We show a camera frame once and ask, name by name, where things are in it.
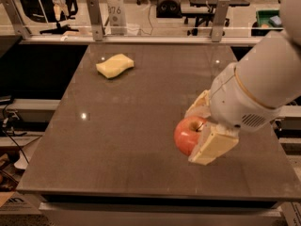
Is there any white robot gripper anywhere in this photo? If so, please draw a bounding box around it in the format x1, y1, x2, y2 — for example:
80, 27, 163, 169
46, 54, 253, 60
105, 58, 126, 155
184, 62, 280, 166

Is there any red apple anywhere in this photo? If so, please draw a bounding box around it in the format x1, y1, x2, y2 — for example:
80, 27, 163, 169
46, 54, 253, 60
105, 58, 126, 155
173, 116, 207, 156

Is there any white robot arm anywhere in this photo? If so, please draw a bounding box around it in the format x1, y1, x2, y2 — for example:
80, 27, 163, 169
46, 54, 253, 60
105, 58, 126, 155
186, 0, 301, 165

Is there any yellow sponge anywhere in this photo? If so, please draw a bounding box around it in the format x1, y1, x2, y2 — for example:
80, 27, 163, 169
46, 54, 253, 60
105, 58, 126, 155
96, 54, 135, 79

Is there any green plastic bin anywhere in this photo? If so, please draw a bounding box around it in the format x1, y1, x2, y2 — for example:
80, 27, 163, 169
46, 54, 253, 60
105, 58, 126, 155
251, 9, 282, 37

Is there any black device with lenses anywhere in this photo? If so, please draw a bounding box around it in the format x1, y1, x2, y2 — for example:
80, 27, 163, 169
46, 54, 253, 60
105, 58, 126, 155
156, 0, 182, 18

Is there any white numbered pillar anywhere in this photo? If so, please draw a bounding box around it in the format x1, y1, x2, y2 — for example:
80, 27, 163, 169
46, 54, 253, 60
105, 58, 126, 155
106, 0, 127, 35

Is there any cardboard box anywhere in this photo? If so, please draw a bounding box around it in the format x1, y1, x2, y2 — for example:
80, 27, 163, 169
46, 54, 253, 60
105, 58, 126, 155
0, 191, 40, 215

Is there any right metal bracket post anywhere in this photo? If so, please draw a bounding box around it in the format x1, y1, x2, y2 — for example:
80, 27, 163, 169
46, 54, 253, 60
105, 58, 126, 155
211, 0, 230, 42

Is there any metal bracket post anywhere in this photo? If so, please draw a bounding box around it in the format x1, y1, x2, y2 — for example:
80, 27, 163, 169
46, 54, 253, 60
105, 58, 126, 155
0, 0, 31, 40
211, 0, 230, 42
87, 0, 104, 41

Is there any middle metal bracket post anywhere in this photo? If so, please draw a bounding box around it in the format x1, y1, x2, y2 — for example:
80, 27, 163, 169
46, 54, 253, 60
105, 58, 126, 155
87, 0, 104, 41

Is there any black cable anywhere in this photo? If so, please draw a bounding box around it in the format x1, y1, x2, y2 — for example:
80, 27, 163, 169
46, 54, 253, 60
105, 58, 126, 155
0, 102, 31, 165

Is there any left metal bracket post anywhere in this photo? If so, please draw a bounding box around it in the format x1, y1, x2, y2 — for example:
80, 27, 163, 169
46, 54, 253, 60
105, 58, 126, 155
0, 0, 31, 40

